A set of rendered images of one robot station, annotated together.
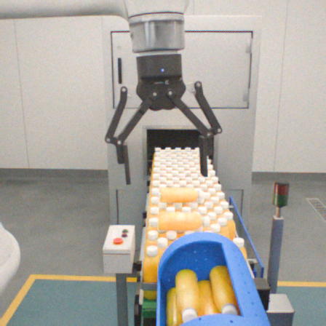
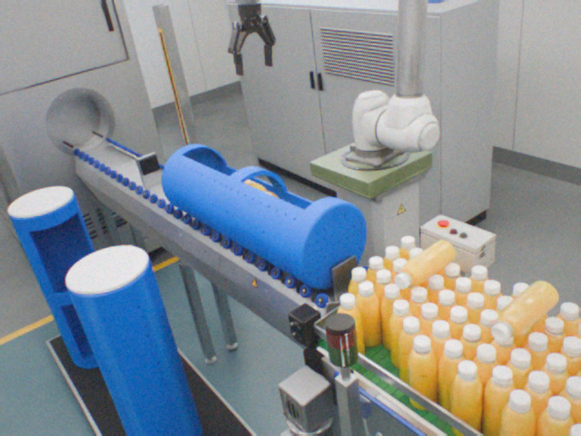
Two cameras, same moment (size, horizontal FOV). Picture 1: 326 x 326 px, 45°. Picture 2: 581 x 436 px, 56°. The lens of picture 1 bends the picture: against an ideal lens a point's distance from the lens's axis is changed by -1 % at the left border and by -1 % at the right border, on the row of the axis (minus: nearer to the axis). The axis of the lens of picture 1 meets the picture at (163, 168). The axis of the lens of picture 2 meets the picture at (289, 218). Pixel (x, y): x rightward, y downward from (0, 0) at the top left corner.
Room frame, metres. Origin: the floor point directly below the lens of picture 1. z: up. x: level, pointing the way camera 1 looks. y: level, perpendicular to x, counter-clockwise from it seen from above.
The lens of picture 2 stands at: (2.20, -1.06, 2.00)
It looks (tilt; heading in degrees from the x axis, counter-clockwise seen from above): 29 degrees down; 144
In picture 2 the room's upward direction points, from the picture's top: 9 degrees counter-clockwise
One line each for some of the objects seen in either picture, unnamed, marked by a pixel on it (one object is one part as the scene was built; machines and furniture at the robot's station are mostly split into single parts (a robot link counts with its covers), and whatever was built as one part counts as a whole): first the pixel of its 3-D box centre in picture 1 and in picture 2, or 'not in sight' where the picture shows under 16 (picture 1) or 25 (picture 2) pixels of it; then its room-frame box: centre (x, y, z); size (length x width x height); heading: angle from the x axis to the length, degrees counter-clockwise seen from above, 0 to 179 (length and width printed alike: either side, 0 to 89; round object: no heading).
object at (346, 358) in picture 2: (280, 198); (342, 349); (1.53, -0.49, 1.18); 0.06 x 0.06 x 0.05
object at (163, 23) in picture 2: not in sight; (198, 168); (-0.35, 0.21, 0.85); 0.06 x 0.06 x 1.70; 0
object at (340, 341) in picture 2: (281, 188); (340, 332); (1.53, -0.49, 1.23); 0.06 x 0.06 x 0.04
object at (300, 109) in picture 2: not in sight; (346, 101); (-0.70, 1.69, 0.72); 2.15 x 0.54 x 1.45; 177
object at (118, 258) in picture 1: (120, 247); (457, 243); (1.35, 0.16, 1.05); 0.20 x 0.10 x 0.10; 0
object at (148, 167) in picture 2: not in sight; (150, 171); (-0.19, -0.12, 1.00); 0.10 x 0.04 x 0.15; 90
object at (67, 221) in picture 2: not in sight; (73, 282); (-0.27, -0.62, 0.59); 0.28 x 0.28 x 0.88
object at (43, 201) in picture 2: not in sight; (41, 201); (-0.27, -0.62, 1.03); 0.28 x 0.28 x 0.01
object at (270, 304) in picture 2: not in sight; (189, 226); (0.09, -0.12, 0.79); 2.17 x 0.29 x 0.34; 0
